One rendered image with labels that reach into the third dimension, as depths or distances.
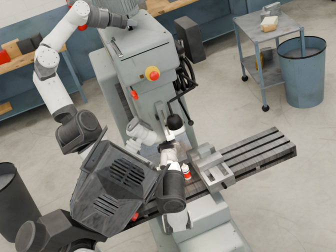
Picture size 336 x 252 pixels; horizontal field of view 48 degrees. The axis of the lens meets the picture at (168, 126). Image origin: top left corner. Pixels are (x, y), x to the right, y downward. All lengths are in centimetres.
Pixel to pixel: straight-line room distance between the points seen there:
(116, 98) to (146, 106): 49
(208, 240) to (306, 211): 125
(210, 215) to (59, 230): 95
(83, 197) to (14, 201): 233
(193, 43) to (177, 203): 95
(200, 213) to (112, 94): 84
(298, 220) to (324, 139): 100
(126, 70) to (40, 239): 71
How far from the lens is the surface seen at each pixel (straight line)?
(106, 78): 220
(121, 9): 188
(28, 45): 557
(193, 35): 206
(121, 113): 231
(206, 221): 213
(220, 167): 211
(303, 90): 412
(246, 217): 321
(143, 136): 146
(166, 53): 158
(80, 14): 158
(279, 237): 306
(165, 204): 145
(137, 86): 170
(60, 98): 143
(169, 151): 191
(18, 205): 367
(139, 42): 156
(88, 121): 138
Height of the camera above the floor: 243
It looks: 33 degrees down
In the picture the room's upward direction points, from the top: 18 degrees counter-clockwise
